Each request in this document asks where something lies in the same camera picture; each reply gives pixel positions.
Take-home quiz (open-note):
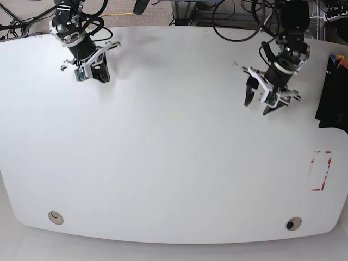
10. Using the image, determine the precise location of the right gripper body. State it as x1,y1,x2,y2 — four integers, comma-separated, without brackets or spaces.
60,36,121,71

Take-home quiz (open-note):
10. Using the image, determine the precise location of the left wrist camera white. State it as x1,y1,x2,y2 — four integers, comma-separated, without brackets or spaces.
246,67,280,108

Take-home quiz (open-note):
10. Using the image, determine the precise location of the white power strip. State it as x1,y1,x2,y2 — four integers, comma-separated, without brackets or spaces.
322,6,347,22

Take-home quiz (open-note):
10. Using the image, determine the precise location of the black tripod leg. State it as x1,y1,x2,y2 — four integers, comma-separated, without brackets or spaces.
1,3,57,41

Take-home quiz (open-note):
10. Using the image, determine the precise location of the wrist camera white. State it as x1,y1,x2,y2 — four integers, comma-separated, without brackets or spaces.
246,67,280,108
74,47,108,82

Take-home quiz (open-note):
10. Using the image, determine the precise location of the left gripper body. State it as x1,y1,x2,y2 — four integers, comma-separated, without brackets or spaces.
243,65,301,101

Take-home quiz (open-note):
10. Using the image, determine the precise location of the right table cable grommet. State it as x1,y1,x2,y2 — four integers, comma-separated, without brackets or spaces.
285,217,302,231

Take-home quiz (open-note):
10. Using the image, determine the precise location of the table cable grommet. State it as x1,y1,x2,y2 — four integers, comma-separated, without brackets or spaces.
48,211,64,225
285,217,302,231

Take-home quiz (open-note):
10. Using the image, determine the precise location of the aluminium frame stand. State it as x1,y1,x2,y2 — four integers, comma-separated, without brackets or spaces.
170,1,197,26

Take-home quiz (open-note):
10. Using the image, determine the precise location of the red tape rectangle marking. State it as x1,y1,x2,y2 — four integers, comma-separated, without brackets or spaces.
308,151,333,191

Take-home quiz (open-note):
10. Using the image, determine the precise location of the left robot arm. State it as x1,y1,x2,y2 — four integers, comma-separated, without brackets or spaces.
244,1,310,110

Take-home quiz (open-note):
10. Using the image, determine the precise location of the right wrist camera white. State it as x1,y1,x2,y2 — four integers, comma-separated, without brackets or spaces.
74,47,108,82

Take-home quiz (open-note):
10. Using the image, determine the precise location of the black graphic T-shirt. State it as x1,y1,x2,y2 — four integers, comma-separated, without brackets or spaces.
315,54,347,132

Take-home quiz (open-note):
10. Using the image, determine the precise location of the left table cable grommet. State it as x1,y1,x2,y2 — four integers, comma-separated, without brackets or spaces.
48,211,64,225

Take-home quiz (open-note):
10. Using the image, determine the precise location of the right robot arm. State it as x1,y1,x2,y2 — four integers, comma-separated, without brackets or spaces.
49,1,298,114

